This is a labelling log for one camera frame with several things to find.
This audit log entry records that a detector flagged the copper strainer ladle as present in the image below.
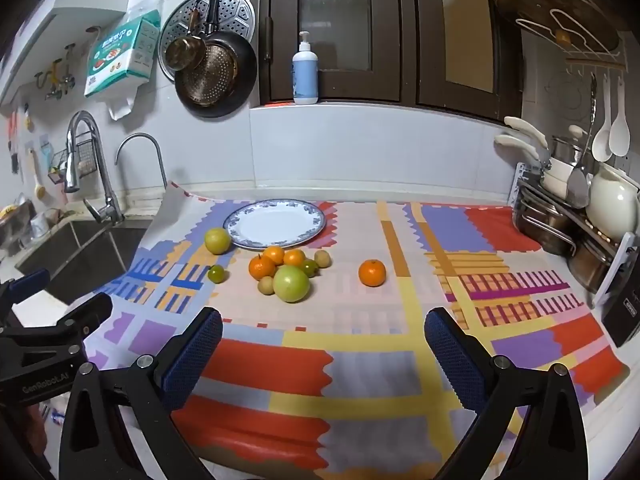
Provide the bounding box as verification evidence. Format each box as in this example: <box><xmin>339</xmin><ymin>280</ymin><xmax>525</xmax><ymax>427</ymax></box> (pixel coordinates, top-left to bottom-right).
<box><xmin>165</xmin><ymin>7</ymin><xmax>207</xmax><ymax>72</ymax></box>

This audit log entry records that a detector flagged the black box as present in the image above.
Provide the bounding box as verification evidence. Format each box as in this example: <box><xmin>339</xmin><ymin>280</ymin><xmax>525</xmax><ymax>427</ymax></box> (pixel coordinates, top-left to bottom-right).
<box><xmin>600</xmin><ymin>285</ymin><xmax>640</xmax><ymax>348</ymax></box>

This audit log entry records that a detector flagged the black wire basket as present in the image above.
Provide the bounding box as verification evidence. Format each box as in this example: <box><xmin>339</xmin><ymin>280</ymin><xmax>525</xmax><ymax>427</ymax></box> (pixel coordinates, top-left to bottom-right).
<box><xmin>48</xmin><ymin>130</ymin><xmax>98</xmax><ymax>186</ymax></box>

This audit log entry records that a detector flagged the colourful patterned tablecloth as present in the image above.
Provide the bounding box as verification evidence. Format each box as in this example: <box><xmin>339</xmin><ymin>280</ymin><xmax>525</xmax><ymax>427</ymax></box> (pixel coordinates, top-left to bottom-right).
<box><xmin>82</xmin><ymin>181</ymin><xmax>630</xmax><ymax>480</ymax></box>

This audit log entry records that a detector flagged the white serving spoon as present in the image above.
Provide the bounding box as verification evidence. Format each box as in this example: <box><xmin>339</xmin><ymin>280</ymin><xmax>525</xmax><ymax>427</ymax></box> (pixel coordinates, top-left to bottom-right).
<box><xmin>609</xmin><ymin>80</ymin><xmax>631</xmax><ymax>157</ymax></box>

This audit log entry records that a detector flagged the black frying pan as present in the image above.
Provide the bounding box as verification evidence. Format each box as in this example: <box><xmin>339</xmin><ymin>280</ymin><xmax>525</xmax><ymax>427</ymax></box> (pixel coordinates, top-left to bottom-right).
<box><xmin>174</xmin><ymin>0</ymin><xmax>258</xmax><ymax>119</ymax></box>

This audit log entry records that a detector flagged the white ladle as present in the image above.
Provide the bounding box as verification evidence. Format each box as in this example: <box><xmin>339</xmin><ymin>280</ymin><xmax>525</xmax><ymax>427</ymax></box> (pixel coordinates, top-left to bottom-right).
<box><xmin>592</xmin><ymin>74</ymin><xmax>614</xmax><ymax>162</ymax></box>

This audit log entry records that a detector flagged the white ceramic jug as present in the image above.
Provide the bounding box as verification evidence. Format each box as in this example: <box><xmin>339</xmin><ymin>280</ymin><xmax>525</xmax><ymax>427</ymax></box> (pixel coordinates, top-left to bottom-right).
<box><xmin>586</xmin><ymin>162</ymin><xmax>640</xmax><ymax>235</ymax></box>

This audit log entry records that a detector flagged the round metal steamer tray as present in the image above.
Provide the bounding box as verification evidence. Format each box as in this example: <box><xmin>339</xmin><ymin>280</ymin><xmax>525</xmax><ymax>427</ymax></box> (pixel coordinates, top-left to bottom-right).
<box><xmin>158</xmin><ymin>0</ymin><xmax>256</xmax><ymax>83</ymax></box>

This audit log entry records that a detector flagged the blue pump soap bottle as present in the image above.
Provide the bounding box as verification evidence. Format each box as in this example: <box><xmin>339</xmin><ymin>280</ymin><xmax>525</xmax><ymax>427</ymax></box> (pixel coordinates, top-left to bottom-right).
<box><xmin>292</xmin><ymin>31</ymin><xmax>319</xmax><ymax>106</ymax></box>

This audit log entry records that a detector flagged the green white tissue box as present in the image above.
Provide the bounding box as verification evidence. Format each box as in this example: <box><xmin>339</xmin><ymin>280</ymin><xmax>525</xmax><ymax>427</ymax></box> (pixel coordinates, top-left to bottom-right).
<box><xmin>83</xmin><ymin>10</ymin><xmax>161</xmax><ymax>98</ymax></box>

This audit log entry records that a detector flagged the yellow-green round fruit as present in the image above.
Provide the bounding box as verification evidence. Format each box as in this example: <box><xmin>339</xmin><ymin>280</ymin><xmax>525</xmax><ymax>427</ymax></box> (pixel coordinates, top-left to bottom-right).
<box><xmin>204</xmin><ymin>228</ymin><xmax>233</xmax><ymax>255</ymax></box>

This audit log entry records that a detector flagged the white wire lid rack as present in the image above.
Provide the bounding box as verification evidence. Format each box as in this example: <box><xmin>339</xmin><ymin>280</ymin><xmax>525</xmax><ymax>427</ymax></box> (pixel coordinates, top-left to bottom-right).
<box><xmin>517</xmin><ymin>8</ymin><xmax>628</xmax><ymax>72</ymax></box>

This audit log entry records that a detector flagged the large green round fruit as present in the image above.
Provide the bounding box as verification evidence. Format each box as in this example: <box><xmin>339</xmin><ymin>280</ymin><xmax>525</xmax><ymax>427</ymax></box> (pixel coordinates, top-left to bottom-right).
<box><xmin>272</xmin><ymin>264</ymin><xmax>311</xmax><ymax>304</ymax></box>

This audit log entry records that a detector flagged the steel pan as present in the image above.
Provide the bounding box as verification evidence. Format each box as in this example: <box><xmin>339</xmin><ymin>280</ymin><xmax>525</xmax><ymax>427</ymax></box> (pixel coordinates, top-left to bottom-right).
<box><xmin>515</xmin><ymin>195</ymin><xmax>583</xmax><ymax>256</ymax></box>
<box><xmin>567</xmin><ymin>237</ymin><xmax>623</xmax><ymax>293</ymax></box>

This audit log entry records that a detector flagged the chrome pull-down faucet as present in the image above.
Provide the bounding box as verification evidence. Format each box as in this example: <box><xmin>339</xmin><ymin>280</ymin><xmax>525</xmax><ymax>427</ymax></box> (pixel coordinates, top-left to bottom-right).
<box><xmin>64</xmin><ymin>111</ymin><xmax>125</xmax><ymax>226</ymax></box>

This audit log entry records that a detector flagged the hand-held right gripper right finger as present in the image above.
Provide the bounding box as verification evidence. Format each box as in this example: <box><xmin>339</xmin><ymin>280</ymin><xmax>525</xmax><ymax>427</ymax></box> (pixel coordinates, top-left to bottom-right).
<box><xmin>424</xmin><ymin>307</ymin><xmax>588</xmax><ymax>480</ymax></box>

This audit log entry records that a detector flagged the steel pot with lid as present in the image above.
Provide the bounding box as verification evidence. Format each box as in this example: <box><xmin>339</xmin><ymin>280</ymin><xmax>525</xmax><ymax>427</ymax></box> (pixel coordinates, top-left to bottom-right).
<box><xmin>549</xmin><ymin>125</ymin><xmax>596</xmax><ymax>166</ymax></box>

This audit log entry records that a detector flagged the white dish rack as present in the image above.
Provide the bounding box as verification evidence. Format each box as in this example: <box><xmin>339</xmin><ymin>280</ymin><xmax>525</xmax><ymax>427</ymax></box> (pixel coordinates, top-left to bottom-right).
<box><xmin>510</xmin><ymin>160</ymin><xmax>640</xmax><ymax>308</ymax></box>

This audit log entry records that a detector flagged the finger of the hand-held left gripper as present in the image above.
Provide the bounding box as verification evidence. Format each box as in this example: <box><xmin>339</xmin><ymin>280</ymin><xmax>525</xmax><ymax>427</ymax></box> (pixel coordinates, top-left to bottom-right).
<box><xmin>30</xmin><ymin>292</ymin><xmax>114</xmax><ymax>347</ymax></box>
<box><xmin>0</xmin><ymin>268</ymin><xmax>51</xmax><ymax>311</ymax></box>

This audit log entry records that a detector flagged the steel kitchen sink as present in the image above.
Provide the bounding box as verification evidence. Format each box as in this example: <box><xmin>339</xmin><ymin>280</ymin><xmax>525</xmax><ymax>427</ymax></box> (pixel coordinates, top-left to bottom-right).
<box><xmin>15</xmin><ymin>217</ymin><xmax>153</xmax><ymax>306</ymax></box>

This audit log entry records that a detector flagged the dark wooden window frame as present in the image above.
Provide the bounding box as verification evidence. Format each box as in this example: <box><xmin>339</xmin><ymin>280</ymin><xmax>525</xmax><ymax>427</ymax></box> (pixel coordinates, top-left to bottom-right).
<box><xmin>250</xmin><ymin>0</ymin><xmax>523</xmax><ymax>123</ymax></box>

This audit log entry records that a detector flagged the metal spatula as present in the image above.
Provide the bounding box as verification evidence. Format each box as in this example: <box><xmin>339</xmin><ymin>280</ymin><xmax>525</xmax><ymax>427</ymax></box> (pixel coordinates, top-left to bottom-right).
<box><xmin>567</xmin><ymin>72</ymin><xmax>599</xmax><ymax>209</ymax></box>

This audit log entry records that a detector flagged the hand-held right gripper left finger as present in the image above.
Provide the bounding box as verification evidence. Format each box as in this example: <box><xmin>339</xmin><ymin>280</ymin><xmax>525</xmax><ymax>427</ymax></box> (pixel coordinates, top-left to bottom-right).
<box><xmin>59</xmin><ymin>306</ymin><xmax>224</xmax><ymax>480</ymax></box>

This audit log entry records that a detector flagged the blue patterned white plate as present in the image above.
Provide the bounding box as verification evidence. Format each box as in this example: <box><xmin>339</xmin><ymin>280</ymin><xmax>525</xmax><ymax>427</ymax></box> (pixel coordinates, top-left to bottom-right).
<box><xmin>223</xmin><ymin>199</ymin><xmax>327</xmax><ymax>250</ymax></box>

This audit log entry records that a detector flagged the white handled knife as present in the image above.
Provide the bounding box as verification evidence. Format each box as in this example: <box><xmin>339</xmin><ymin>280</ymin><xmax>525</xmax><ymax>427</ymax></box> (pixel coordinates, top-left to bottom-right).
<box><xmin>504</xmin><ymin>116</ymin><xmax>549</xmax><ymax>148</ymax></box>
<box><xmin>495</xmin><ymin>134</ymin><xmax>541</xmax><ymax>161</ymax></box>

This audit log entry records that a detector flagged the thin gooseneck faucet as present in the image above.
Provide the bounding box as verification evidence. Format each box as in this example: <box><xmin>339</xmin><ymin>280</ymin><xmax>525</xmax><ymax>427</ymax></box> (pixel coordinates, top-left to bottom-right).
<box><xmin>115</xmin><ymin>133</ymin><xmax>168</xmax><ymax>191</ymax></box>

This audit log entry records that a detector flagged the gold perforated colander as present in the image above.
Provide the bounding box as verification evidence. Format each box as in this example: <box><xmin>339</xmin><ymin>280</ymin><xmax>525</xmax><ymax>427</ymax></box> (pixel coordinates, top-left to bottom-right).
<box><xmin>179</xmin><ymin>42</ymin><xmax>239</xmax><ymax>107</ymax></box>

